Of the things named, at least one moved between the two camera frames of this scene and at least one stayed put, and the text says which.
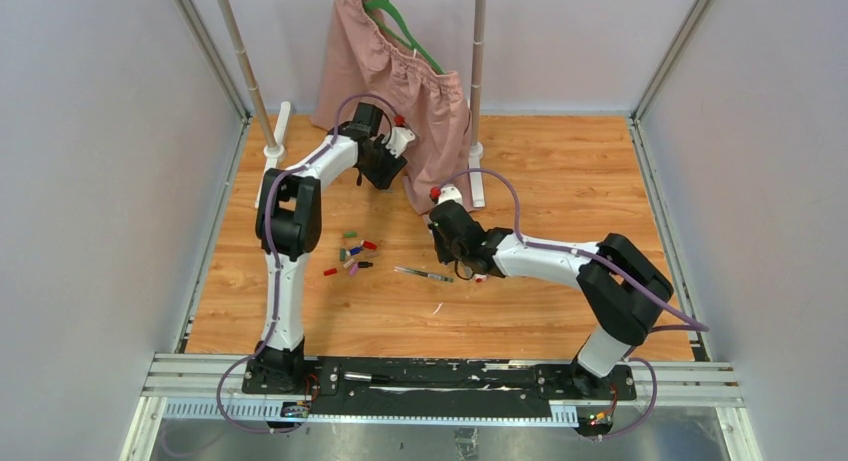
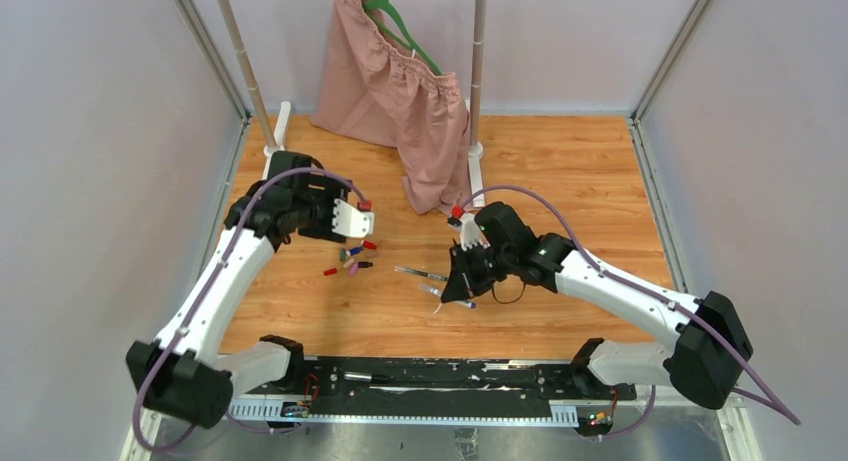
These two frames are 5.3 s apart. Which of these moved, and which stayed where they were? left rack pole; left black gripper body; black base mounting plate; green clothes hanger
Moved: left black gripper body
Stayed: left rack pole; black base mounting plate; green clothes hanger
